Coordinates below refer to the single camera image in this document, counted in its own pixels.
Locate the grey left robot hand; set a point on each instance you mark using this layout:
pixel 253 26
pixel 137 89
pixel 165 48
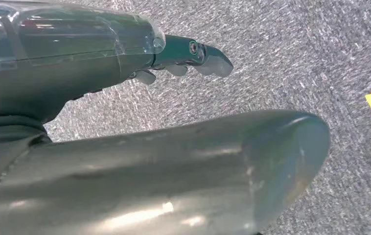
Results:
pixel 140 181

